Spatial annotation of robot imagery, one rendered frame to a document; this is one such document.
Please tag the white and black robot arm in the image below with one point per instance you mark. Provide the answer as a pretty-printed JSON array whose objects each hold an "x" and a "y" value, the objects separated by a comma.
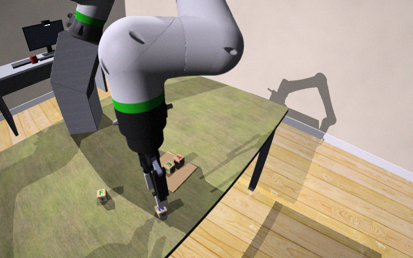
[{"x": 139, "y": 53}]

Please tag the tan square mat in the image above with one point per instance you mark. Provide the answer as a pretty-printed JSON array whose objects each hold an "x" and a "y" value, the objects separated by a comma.
[{"x": 181, "y": 173}]

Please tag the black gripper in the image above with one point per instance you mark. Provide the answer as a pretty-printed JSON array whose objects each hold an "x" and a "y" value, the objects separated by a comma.
[{"x": 149, "y": 158}]

